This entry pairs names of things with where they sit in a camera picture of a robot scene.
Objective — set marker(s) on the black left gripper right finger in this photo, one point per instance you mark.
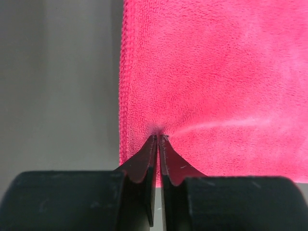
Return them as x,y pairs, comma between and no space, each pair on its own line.
192,201

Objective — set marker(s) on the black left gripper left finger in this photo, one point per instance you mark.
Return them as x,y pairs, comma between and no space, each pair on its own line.
118,200

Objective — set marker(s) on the pink microfiber towel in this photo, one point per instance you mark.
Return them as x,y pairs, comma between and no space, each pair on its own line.
225,80

